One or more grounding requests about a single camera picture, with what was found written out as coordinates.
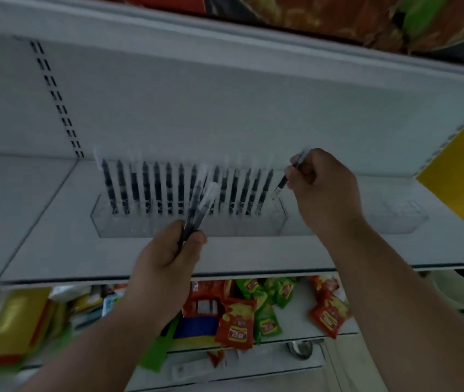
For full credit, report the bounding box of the blue box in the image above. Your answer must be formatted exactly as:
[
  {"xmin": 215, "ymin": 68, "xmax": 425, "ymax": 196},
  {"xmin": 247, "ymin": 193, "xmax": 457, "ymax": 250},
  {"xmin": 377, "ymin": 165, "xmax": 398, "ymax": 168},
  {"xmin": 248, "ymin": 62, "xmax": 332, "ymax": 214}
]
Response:
[{"xmin": 174, "ymin": 316, "xmax": 221, "ymax": 340}]

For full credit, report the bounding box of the row of black pens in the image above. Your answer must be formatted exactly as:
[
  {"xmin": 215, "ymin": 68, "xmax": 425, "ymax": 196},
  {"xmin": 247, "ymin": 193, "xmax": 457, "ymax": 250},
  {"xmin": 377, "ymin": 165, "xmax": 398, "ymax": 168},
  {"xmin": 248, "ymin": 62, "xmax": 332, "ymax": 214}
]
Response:
[{"xmin": 100, "ymin": 158, "xmax": 276, "ymax": 218}]

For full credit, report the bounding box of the green plastic bag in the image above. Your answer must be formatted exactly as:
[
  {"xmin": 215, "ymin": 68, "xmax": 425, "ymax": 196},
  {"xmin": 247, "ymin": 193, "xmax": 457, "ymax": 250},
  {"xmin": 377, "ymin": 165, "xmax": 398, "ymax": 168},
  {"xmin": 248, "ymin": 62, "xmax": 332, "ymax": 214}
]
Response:
[{"xmin": 139, "ymin": 316, "xmax": 181, "ymax": 373}]

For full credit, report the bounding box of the person's right hand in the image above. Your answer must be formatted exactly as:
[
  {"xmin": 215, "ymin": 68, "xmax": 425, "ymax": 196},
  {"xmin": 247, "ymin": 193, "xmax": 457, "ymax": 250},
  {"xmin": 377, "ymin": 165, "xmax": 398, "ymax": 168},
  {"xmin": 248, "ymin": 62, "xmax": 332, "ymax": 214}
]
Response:
[{"xmin": 285, "ymin": 148, "xmax": 365, "ymax": 242}]

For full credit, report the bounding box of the pile of yellow packets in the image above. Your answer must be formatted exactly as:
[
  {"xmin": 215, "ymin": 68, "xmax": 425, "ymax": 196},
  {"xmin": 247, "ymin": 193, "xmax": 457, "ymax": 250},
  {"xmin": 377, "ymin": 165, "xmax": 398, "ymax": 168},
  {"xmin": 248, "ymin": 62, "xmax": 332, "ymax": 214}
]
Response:
[{"xmin": 0, "ymin": 287, "xmax": 73, "ymax": 366}]

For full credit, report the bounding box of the red packet with window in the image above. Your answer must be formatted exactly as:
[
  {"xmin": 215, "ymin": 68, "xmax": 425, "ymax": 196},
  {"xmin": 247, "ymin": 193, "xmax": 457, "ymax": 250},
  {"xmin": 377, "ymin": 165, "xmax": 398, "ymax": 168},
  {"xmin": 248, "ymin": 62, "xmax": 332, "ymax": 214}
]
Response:
[{"xmin": 182, "ymin": 281, "xmax": 234, "ymax": 320}]

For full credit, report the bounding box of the green snack packet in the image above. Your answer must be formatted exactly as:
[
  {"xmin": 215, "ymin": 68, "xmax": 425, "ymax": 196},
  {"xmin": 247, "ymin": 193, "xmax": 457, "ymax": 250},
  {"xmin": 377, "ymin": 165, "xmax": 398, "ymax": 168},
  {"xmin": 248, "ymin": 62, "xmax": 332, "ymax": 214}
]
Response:
[
  {"xmin": 235, "ymin": 278, "xmax": 270, "ymax": 311},
  {"xmin": 272, "ymin": 277, "xmax": 296, "ymax": 309},
  {"xmin": 254, "ymin": 303, "xmax": 283, "ymax": 344}
]

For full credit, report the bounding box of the metal hook fitting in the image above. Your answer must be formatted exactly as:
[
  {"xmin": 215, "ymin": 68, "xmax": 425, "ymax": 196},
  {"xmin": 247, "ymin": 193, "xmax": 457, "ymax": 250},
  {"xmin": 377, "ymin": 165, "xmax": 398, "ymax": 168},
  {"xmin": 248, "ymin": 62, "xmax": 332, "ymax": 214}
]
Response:
[{"xmin": 286, "ymin": 339, "xmax": 325, "ymax": 360}]

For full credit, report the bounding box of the black gel pen clear cap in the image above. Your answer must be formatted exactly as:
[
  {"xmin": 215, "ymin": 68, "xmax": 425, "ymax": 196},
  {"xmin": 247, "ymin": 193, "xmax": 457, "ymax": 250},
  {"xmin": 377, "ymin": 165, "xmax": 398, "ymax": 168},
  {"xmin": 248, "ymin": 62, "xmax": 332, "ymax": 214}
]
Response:
[
  {"xmin": 189, "ymin": 181, "xmax": 220, "ymax": 241},
  {"xmin": 272, "ymin": 148, "xmax": 312, "ymax": 201},
  {"xmin": 178, "ymin": 163, "xmax": 209, "ymax": 251}
]

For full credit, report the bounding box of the slotted shelf upright strip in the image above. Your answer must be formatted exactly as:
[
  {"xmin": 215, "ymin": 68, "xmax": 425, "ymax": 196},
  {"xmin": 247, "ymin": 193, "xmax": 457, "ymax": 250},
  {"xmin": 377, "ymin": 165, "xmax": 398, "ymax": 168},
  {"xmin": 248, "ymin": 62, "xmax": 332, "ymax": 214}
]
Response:
[{"xmin": 29, "ymin": 40, "xmax": 86, "ymax": 160}]

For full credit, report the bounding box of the tiny red sachet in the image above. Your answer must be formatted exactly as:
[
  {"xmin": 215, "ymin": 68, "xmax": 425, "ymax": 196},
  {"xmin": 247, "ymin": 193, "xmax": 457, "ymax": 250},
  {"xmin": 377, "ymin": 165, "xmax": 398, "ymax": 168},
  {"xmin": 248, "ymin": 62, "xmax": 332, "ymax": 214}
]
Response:
[{"xmin": 207, "ymin": 349, "xmax": 226, "ymax": 369}]

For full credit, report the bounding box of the person's right forearm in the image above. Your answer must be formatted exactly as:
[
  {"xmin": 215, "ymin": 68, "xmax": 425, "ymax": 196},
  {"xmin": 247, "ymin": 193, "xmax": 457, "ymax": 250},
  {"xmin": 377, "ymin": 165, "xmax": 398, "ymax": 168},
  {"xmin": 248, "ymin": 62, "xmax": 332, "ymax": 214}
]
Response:
[{"xmin": 317, "ymin": 216, "xmax": 464, "ymax": 392}]

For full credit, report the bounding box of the large red snack packet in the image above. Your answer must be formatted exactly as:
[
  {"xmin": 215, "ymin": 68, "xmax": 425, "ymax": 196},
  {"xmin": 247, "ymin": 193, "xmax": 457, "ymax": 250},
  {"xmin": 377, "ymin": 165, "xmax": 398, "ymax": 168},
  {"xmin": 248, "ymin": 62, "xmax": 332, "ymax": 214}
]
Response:
[{"xmin": 215, "ymin": 298, "xmax": 258, "ymax": 351}]

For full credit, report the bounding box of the colourful food picture banner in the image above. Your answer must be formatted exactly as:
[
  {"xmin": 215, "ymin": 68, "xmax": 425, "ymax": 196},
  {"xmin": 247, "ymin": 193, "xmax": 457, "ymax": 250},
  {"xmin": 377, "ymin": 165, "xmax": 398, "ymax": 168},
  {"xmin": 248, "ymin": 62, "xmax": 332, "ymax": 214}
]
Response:
[{"xmin": 89, "ymin": 0, "xmax": 464, "ymax": 71}]

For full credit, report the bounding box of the white perforated edge strip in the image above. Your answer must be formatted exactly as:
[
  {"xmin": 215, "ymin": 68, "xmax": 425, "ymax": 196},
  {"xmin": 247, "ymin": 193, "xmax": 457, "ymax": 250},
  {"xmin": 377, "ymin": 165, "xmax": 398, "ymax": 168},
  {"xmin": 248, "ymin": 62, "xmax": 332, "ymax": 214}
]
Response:
[{"xmin": 413, "ymin": 105, "xmax": 464, "ymax": 179}]

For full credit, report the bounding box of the person's left hand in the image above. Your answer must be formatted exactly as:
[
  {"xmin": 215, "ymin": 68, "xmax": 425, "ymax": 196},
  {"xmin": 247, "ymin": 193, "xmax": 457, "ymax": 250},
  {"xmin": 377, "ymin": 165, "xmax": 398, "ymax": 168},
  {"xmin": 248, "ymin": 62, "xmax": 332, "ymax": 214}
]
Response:
[{"xmin": 124, "ymin": 219, "xmax": 208, "ymax": 335}]

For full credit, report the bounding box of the small red snack packet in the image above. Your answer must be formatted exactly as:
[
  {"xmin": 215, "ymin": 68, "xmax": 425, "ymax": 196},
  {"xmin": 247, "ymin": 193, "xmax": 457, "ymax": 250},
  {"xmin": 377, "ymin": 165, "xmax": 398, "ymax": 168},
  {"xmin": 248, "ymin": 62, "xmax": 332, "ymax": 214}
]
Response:
[{"xmin": 309, "ymin": 275, "xmax": 341, "ymax": 300}]

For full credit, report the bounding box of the person's left forearm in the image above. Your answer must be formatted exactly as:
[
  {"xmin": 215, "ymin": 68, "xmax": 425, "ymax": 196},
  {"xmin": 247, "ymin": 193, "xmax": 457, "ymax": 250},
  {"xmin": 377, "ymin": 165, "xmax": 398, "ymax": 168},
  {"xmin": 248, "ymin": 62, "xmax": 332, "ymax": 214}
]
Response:
[{"xmin": 19, "ymin": 299, "xmax": 164, "ymax": 392}]

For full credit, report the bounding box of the clear plastic display tray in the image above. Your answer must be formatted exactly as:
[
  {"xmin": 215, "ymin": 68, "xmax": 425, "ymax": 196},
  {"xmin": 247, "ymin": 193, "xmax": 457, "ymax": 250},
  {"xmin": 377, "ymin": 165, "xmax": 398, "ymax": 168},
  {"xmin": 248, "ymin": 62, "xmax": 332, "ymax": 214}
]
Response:
[{"xmin": 90, "ymin": 193, "xmax": 290, "ymax": 239}]

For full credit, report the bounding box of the white plastic bucket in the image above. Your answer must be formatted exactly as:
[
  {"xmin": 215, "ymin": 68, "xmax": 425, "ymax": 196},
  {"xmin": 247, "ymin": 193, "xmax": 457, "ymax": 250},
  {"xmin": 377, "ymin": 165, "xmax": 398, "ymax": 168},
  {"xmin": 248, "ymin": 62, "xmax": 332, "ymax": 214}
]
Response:
[{"xmin": 423, "ymin": 269, "xmax": 464, "ymax": 311}]

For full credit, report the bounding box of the white metal shelf board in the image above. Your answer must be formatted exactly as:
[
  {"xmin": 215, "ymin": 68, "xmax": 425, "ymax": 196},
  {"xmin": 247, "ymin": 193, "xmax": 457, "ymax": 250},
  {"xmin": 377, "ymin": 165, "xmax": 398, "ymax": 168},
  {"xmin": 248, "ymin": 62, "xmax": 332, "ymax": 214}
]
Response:
[
  {"xmin": 0, "ymin": 152, "xmax": 464, "ymax": 289},
  {"xmin": 0, "ymin": 0, "xmax": 464, "ymax": 96}
]

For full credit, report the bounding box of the empty clear plastic tray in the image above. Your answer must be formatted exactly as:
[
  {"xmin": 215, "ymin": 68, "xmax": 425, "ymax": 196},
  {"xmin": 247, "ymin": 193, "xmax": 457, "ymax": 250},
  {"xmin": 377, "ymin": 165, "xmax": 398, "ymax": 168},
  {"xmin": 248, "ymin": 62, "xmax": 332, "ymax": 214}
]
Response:
[{"xmin": 360, "ymin": 199, "xmax": 429, "ymax": 235}]

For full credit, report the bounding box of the white lower shelf board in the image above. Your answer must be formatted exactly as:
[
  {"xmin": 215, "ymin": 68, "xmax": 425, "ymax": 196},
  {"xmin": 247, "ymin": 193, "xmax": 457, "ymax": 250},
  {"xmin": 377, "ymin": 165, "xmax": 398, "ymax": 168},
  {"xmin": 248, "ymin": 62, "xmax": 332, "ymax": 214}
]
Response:
[{"xmin": 125, "ymin": 279, "xmax": 360, "ymax": 392}]

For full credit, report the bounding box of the yellow side panel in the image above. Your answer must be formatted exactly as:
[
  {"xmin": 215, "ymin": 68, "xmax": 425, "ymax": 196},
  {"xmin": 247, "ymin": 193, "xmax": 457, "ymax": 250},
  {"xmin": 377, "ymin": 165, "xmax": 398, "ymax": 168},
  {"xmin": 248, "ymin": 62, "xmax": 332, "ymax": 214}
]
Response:
[{"xmin": 416, "ymin": 114, "xmax": 464, "ymax": 288}]

